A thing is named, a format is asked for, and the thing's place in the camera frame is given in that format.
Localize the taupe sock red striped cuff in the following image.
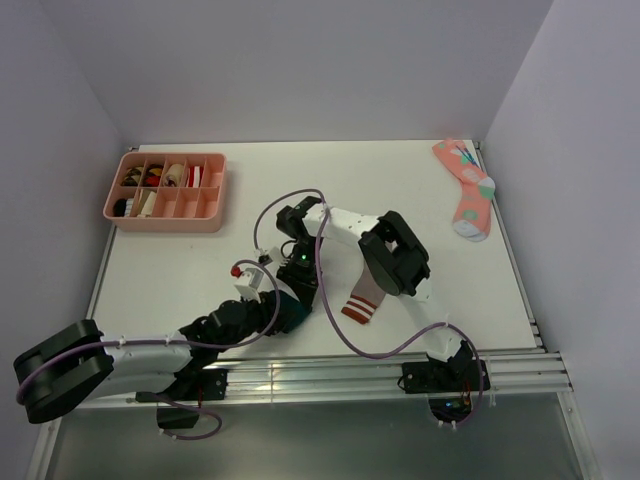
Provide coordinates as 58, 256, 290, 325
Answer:
341, 264, 386, 325

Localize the pink divided organizer tray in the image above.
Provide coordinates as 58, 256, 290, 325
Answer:
103, 151, 227, 233

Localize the aluminium rail frame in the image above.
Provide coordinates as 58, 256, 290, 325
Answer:
24, 142, 601, 480

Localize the rolled tan pink sock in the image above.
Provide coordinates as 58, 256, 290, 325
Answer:
163, 164, 184, 187

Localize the rolled brown black sock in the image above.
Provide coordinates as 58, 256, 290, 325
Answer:
121, 166, 143, 187

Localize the rolled red white sock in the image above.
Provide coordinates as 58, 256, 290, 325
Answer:
186, 165, 204, 188

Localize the purple cable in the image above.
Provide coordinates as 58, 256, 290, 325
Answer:
17, 258, 281, 441
252, 188, 484, 429

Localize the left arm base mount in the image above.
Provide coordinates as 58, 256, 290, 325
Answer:
135, 368, 229, 441

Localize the rolled black white sock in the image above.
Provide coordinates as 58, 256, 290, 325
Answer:
112, 198, 134, 218

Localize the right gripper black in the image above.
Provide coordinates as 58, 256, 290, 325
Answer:
277, 235, 324, 310

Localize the dark green patterned sock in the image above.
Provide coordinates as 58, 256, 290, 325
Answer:
272, 292, 311, 334

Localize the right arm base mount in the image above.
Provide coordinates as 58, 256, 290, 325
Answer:
397, 357, 491, 423

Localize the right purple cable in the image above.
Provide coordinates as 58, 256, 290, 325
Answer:
252, 188, 484, 429

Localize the rolled dark red sock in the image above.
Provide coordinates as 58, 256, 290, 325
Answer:
142, 164, 164, 188

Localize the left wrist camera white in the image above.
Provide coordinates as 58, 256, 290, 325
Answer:
231, 266, 265, 302

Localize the rolled beige sock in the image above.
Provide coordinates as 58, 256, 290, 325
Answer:
136, 189, 157, 218

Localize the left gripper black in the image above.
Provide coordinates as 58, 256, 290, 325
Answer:
216, 289, 296, 353

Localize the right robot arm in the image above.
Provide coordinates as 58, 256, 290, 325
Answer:
276, 196, 484, 390

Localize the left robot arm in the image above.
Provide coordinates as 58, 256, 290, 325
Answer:
13, 292, 307, 424

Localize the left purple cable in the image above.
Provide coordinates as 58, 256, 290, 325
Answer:
17, 258, 281, 441

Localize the pink patterned sock pair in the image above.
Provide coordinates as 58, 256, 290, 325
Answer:
432, 138, 496, 242

